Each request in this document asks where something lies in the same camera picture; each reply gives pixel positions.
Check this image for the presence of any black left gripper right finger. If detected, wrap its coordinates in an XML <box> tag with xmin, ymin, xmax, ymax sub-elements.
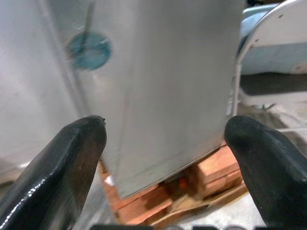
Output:
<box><xmin>224</xmin><ymin>115</ymin><xmax>307</xmax><ymax>228</ymax></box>

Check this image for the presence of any red brick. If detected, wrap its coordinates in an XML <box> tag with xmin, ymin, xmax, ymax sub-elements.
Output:
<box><xmin>117</xmin><ymin>186</ymin><xmax>173</xmax><ymax>211</ymax></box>
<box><xmin>119</xmin><ymin>202</ymin><xmax>174</xmax><ymax>225</ymax></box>
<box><xmin>201</xmin><ymin>170</ymin><xmax>243</xmax><ymax>193</ymax></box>
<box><xmin>191</xmin><ymin>143</ymin><xmax>240</xmax><ymax>183</ymax></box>

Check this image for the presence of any tan wooden board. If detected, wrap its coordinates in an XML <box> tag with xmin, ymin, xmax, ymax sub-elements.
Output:
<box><xmin>148</xmin><ymin>184</ymin><xmax>250</xmax><ymax>227</ymax></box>

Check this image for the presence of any white fridge door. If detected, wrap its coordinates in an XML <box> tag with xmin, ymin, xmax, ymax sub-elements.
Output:
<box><xmin>116</xmin><ymin>0</ymin><xmax>246</xmax><ymax>199</ymax></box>

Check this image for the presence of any white metal folding chair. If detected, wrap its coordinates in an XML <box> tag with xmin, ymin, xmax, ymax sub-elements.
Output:
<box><xmin>230</xmin><ymin>0</ymin><xmax>307</xmax><ymax>135</ymax></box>

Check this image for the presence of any white fridge cabinet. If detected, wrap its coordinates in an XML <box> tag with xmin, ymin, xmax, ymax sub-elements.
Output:
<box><xmin>45</xmin><ymin>0</ymin><xmax>135</xmax><ymax>199</ymax></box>

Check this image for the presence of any round teal sticker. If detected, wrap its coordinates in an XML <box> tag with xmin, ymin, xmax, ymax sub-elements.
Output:
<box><xmin>67</xmin><ymin>32</ymin><xmax>113</xmax><ymax>71</ymax></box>

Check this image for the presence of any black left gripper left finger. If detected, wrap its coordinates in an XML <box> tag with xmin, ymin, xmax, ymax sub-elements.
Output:
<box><xmin>0</xmin><ymin>115</ymin><xmax>108</xmax><ymax>230</ymax></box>

